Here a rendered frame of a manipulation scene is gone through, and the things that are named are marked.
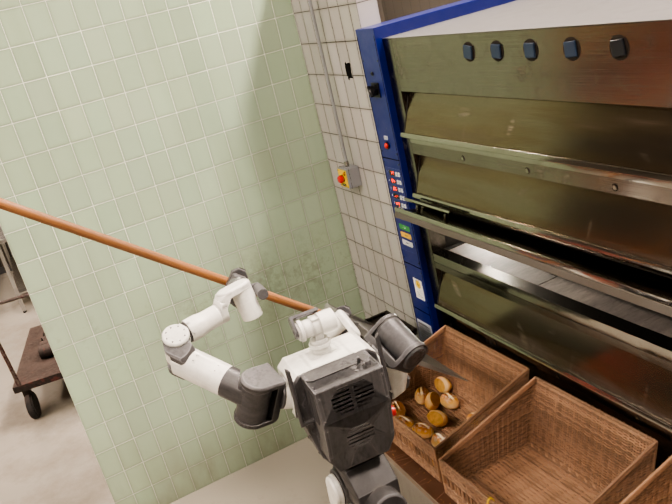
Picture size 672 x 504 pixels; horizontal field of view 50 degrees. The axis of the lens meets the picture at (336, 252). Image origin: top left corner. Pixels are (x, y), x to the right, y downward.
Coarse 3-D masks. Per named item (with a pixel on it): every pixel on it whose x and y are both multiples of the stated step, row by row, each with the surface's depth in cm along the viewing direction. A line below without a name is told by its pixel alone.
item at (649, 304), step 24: (408, 216) 293; (432, 216) 291; (456, 216) 290; (504, 240) 251; (528, 240) 250; (528, 264) 229; (576, 264) 221; (600, 264) 220; (624, 264) 219; (600, 288) 203; (648, 288) 197
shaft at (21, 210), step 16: (0, 208) 208; (16, 208) 210; (48, 224) 215; (64, 224) 216; (96, 240) 222; (112, 240) 223; (144, 256) 229; (160, 256) 231; (192, 272) 237; (208, 272) 239; (288, 304) 254; (304, 304) 258
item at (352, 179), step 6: (342, 168) 355; (348, 168) 352; (354, 168) 352; (342, 174) 355; (348, 174) 352; (354, 174) 353; (348, 180) 353; (354, 180) 354; (360, 180) 355; (348, 186) 354; (354, 186) 355
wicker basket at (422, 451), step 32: (448, 352) 322; (480, 352) 301; (416, 384) 322; (480, 384) 303; (512, 384) 274; (416, 416) 309; (448, 416) 304; (480, 416) 270; (512, 416) 278; (416, 448) 289; (448, 448) 266
